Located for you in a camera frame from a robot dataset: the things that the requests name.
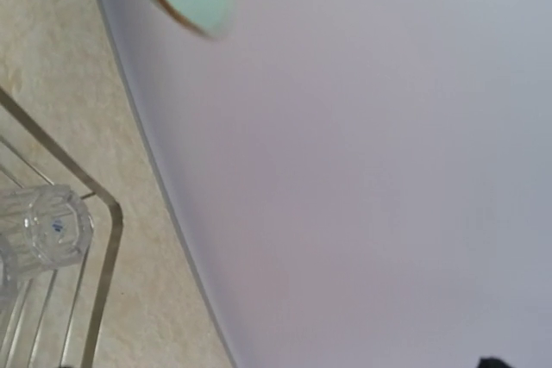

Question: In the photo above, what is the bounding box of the clear glass far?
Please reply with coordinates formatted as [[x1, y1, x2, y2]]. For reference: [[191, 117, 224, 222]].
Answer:
[[1, 184, 93, 279]]

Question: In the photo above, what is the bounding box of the metal wire dish rack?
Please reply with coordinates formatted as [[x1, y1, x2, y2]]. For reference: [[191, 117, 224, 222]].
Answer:
[[1, 92, 123, 367]]

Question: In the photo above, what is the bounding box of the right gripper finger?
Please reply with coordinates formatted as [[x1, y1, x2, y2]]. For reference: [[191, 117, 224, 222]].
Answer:
[[477, 357, 512, 368]]

